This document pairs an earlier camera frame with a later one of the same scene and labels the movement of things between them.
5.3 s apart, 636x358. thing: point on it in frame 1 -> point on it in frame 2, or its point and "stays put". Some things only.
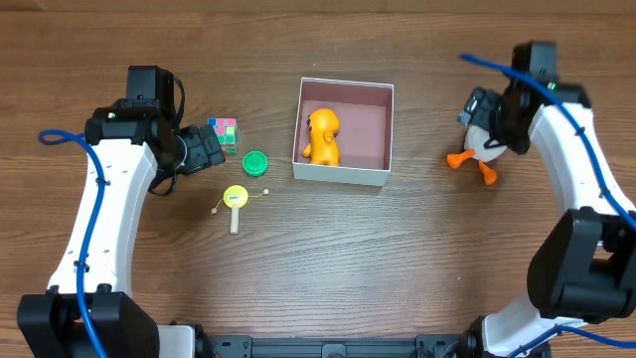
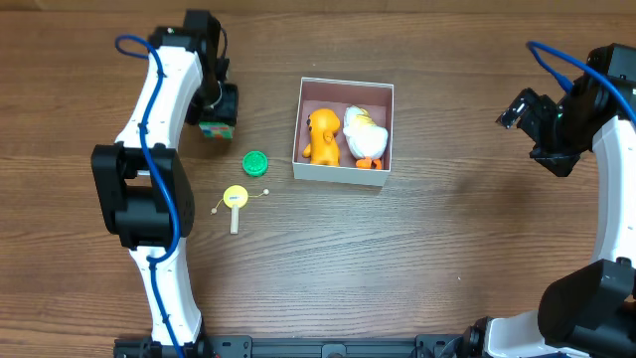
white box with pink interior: (365, 111) stays put
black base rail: (463, 345) stays put
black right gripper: (490, 121) -> (550, 159)
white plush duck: (474, 141) -> (367, 140)
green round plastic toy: (254, 163) stays put
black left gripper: (210, 147) -> (219, 110)
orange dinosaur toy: (324, 147) stays put
